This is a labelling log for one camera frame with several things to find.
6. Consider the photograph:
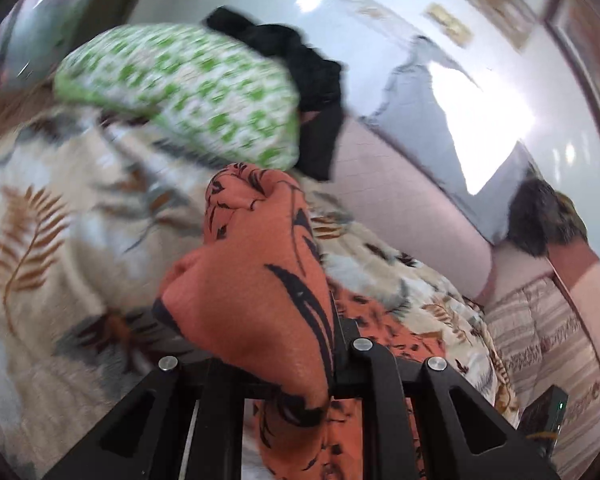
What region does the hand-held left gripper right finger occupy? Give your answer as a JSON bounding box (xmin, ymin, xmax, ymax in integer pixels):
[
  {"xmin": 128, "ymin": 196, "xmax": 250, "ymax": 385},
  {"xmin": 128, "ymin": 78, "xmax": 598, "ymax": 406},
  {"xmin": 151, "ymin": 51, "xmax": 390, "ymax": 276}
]
[{"xmin": 330, "ymin": 302, "xmax": 561, "ymax": 480}]

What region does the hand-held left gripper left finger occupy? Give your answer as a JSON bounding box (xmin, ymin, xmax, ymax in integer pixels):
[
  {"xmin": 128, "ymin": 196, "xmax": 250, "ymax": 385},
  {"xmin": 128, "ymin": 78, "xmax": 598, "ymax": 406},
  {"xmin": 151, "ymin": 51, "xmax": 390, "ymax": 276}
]
[{"xmin": 45, "ymin": 355, "xmax": 246, "ymax": 480}]

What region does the orange floral shirt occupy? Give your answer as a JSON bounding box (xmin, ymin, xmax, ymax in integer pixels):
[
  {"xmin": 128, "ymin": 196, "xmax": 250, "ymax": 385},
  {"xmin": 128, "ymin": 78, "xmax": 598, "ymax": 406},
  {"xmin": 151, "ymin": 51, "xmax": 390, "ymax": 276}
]
[{"xmin": 152, "ymin": 162, "xmax": 521, "ymax": 480}]

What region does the striped floral cushion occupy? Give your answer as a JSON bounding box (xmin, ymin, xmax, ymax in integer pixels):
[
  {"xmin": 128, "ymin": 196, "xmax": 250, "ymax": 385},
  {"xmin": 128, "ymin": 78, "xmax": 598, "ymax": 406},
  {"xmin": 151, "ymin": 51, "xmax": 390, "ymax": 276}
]
[{"xmin": 484, "ymin": 280, "xmax": 600, "ymax": 480}]

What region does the pink sofa armrest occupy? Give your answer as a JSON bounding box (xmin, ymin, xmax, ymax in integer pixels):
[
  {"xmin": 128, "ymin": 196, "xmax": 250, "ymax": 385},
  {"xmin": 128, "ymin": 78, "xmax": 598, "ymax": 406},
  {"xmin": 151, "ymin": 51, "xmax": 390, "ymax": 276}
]
[{"xmin": 549, "ymin": 244, "xmax": 600, "ymax": 366}]

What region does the brown furry cushion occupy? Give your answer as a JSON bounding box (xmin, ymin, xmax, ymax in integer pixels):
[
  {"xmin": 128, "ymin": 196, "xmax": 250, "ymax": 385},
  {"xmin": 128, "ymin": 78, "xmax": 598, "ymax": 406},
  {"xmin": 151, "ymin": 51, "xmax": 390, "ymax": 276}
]
[{"xmin": 506, "ymin": 177, "xmax": 576, "ymax": 257}]

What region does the brown cloth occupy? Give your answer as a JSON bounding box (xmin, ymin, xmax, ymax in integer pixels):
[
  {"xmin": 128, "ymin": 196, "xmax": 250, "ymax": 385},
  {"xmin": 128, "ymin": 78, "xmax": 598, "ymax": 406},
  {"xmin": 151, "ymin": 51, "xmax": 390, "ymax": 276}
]
[{"xmin": 555, "ymin": 192, "xmax": 590, "ymax": 243}]

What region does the leaf print blanket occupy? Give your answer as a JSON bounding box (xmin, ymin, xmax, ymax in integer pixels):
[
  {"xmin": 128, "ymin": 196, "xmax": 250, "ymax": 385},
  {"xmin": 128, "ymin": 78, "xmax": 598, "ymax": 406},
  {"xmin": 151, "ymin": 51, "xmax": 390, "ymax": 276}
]
[{"xmin": 0, "ymin": 105, "xmax": 523, "ymax": 480}]

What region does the pink sofa cushion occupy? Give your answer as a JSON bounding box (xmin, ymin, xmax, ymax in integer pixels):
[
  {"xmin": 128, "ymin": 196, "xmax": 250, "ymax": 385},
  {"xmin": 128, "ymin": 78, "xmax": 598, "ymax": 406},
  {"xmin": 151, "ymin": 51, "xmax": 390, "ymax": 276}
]
[{"xmin": 325, "ymin": 115, "xmax": 497, "ymax": 306}]

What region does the grey pillow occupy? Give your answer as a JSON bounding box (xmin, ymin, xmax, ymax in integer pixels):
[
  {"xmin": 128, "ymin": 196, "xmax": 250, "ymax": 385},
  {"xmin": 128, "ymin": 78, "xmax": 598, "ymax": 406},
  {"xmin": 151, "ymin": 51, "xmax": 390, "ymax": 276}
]
[{"xmin": 360, "ymin": 35, "xmax": 537, "ymax": 247}]

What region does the green checked pillow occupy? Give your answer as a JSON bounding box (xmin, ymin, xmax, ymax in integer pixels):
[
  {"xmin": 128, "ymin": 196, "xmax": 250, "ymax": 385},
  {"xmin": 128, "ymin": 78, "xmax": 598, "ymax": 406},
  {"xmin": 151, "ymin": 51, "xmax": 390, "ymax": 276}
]
[{"xmin": 54, "ymin": 22, "xmax": 302, "ymax": 172}]

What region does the black garment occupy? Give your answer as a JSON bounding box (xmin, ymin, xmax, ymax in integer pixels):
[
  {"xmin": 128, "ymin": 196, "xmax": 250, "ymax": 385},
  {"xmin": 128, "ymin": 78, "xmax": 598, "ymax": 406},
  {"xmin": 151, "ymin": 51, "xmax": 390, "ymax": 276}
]
[{"xmin": 202, "ymin": 6, "xmax": 347, "ymax": 182}]

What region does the stained glass door panel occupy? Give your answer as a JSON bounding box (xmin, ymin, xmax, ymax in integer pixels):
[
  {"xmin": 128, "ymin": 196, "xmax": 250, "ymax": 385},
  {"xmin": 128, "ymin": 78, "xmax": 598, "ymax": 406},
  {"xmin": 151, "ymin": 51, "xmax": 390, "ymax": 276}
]
[{"xmin": 7, "ymin": 0, "xmax": 108, "ymax": 78}]

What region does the beige light switch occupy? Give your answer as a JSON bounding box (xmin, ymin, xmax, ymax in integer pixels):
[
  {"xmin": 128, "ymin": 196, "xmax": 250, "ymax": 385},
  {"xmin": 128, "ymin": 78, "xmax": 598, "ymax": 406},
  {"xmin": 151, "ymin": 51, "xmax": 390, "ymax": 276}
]
[{"xmin": 424, "ymin": 2, "xmax": 474, "ymax": 47}]

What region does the framed wall plaque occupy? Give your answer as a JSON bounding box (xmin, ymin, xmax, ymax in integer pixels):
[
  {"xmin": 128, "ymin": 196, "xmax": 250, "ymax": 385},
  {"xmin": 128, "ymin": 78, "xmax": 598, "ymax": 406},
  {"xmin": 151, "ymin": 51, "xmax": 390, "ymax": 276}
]
[{"xmin": 457, "ymin": 0, "xmax": 539, "ymax": 52}]

